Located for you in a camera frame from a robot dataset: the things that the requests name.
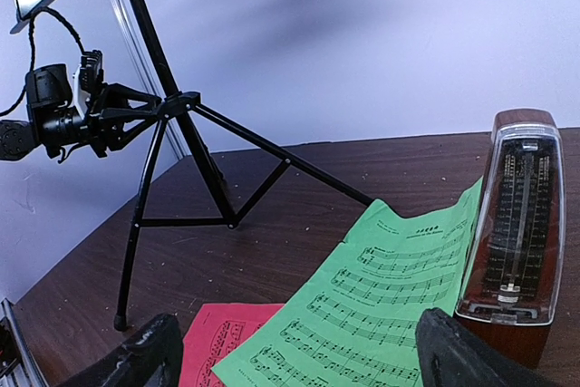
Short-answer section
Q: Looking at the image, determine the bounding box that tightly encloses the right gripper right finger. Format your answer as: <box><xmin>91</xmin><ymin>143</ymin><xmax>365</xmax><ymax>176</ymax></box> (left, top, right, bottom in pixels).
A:
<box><xmin>415</xmin><ymin>308</ymin><xmax>556</xmax><ymax>386</ymax></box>

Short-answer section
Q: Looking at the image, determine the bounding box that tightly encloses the red sheet music paper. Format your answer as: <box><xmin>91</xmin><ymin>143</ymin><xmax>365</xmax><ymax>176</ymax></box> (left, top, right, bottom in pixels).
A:
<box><xmin>179</xmin><ymin>303</ymin><xmax>283</xmax><ymax>386</ymax></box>

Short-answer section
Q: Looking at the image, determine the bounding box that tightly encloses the red wooden metronome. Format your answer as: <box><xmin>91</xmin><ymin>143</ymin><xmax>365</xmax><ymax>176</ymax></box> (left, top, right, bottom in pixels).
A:
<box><xmin>452</xmin><ymin>108</ymin><xmax>567</xmax><ymax>370</ymax></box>

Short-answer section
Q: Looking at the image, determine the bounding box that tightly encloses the green sheet music paper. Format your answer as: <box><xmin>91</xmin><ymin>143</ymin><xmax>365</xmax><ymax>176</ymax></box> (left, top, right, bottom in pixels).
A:
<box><xmin>213</xmin><ymin>184</ymin><xmax>481</xmax><ymax>386</ymax></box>

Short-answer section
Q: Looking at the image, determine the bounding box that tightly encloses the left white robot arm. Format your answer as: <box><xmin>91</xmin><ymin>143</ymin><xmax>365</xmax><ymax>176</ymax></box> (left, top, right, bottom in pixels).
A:
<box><xmin>1</xmin><ymin>63</ymin><xmax>164</xmax><ymax>162</ymax></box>

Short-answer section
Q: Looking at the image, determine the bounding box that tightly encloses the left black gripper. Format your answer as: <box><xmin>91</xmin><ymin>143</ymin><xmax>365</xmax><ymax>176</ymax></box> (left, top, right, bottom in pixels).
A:
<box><xmin>82</xmin><ymin>83</ymin><xmax>162</xmax><ymax>158</ymax></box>

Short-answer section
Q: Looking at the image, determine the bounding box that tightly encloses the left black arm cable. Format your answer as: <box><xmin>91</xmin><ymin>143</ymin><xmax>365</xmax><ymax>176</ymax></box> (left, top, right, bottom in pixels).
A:
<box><xmin>0</xmin><ymin>6</ymin><xmax>87</xmax><ymax>117</ymax></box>

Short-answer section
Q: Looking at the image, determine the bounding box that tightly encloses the black perforated music stand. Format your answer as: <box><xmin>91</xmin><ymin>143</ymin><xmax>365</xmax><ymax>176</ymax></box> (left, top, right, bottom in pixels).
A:
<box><xmin>14</xmin><ymin>0</ymin><xmax>372</xmax><ymax>331</ymax></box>

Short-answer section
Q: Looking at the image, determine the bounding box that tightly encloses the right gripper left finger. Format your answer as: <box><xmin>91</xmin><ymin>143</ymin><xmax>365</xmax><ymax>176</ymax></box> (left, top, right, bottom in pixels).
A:
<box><xmin>62</xmin><ymin>314</ymin><xmax>184</xmax><ymax>386</ymax></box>

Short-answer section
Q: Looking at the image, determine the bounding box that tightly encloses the aluminium front rail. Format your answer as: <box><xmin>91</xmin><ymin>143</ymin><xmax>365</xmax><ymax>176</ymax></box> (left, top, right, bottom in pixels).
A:
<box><xmin>1</xmin><ymin>298</ymin><xmax>48</xmax><ymax>387</ymax></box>

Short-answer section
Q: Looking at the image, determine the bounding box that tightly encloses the left aluminium frame post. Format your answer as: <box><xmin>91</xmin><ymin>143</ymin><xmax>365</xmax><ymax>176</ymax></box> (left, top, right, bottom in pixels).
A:
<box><xmin>111</xmin><ymin>0</ymin><xmax>187</xmax><ymax>161</ymax></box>

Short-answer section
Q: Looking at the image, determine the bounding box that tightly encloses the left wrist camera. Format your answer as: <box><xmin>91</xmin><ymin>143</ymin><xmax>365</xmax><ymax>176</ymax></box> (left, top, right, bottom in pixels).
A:
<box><xmin>72</xmin><ymin>50</ymin><xmax>104</xmax><ymax>119</ymax></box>

